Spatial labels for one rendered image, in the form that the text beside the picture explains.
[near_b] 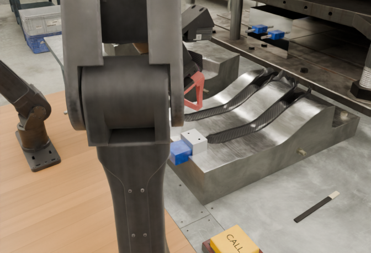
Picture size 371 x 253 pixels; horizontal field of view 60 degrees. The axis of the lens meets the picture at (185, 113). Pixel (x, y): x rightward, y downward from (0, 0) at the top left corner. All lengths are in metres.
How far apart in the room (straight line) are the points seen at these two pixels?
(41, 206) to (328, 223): 0.58
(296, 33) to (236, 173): 0.93
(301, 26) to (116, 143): 1.31
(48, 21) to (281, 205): 3.69
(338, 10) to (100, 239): 1.09
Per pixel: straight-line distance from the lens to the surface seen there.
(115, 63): 0.26
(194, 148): 0.66
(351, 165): 0.89
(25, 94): 0.83
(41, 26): 4.12
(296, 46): 1.53
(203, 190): 0.66
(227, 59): 1.11
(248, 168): 0.71
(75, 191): 0.77
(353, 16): 1.31
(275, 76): 0.90
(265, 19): 1.58
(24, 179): 0.84
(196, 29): 0.56
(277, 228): 0.68
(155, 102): 0.25
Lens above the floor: 1.30
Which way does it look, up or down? 31 degrees down
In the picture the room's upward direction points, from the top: straight up
